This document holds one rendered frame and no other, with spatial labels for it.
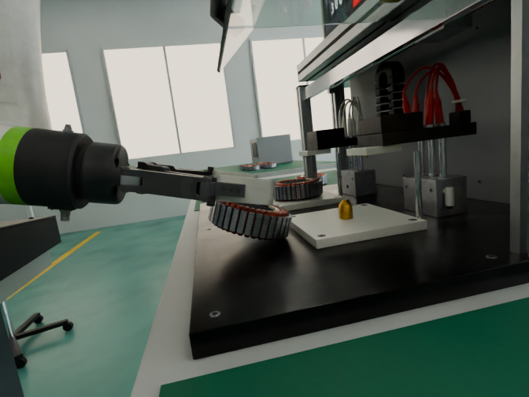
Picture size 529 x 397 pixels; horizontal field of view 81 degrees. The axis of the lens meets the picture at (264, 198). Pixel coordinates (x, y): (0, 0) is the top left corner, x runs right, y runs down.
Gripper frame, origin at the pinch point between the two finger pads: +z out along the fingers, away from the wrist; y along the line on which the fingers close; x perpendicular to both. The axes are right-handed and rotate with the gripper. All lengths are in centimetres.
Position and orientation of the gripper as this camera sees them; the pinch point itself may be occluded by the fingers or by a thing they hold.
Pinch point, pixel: (251, 187)
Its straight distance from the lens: 42.2
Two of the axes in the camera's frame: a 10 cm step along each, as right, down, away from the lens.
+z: 9.8, 0.8, 2.0
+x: 1.1, -9.9, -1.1
